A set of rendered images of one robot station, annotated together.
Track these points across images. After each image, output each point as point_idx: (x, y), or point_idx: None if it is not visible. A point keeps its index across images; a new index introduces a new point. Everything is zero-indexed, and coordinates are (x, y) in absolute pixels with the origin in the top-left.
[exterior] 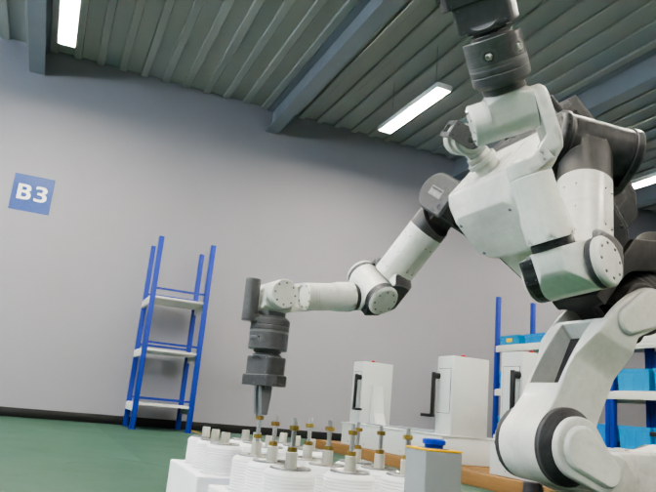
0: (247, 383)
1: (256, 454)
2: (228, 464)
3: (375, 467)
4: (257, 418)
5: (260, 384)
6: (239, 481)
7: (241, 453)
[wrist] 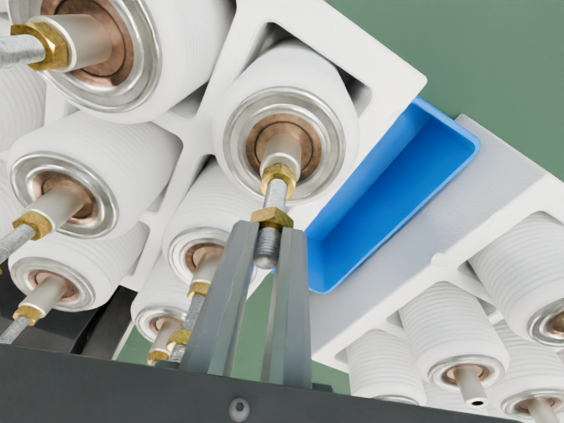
0: (393, 419)
1: (268, 141)
2: (506, 265)
3: (49, 279)
4: (267, 211)
5: (81, 368)
6: (276, 54)
7: (325, 123)
